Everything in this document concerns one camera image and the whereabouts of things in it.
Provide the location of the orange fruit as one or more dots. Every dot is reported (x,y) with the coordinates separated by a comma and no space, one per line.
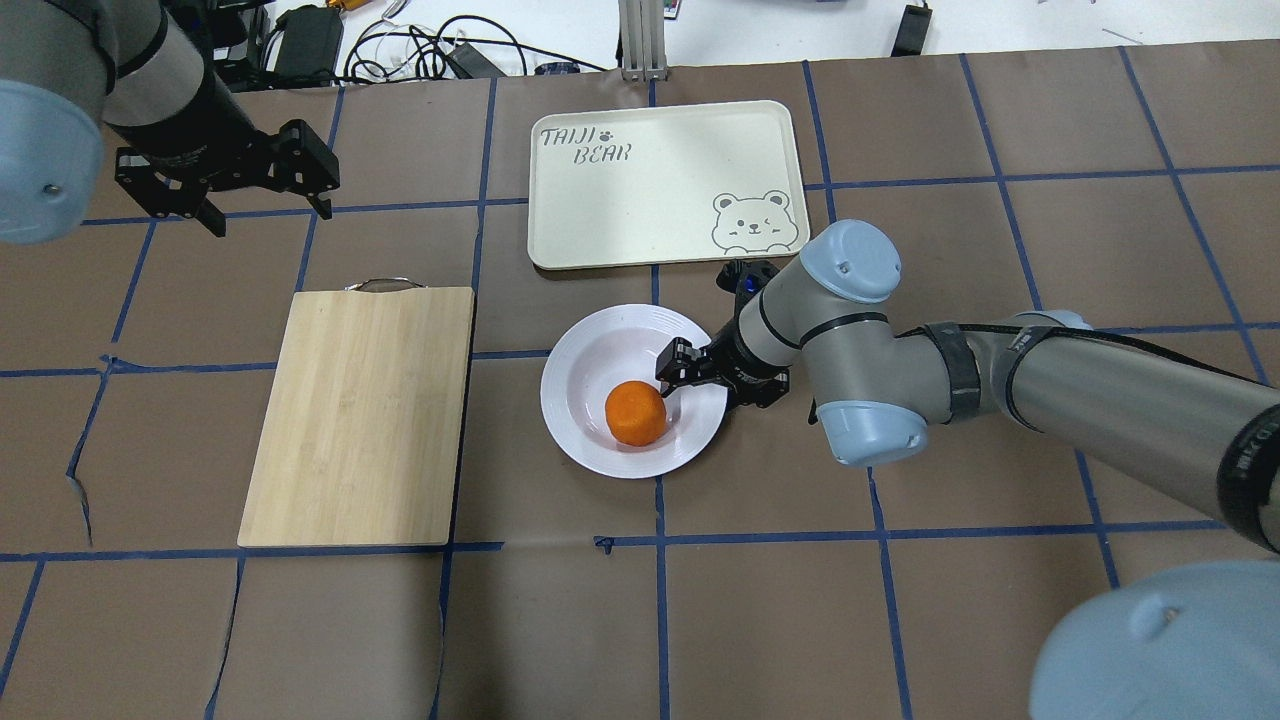
(635,414)

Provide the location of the black power adapter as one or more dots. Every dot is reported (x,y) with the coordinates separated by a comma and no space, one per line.
(308,45)

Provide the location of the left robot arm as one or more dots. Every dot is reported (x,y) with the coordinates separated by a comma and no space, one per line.
(71,69)

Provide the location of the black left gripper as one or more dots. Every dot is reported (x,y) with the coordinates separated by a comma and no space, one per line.
(212,143)

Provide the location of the cream bear tray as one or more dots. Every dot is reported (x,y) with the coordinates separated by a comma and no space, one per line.
(681,184)

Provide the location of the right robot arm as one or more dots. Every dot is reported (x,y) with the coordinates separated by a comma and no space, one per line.
(1198,642)

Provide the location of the black box top right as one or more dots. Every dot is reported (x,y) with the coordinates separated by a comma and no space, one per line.
(913,30)

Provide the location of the aluminium frame post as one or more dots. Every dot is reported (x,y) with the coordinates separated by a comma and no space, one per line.
(643,54)

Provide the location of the bamboo cutting board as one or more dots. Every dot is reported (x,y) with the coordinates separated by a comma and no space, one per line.
(362,436)

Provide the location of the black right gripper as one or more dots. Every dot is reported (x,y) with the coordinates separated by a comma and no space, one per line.
(737,367)

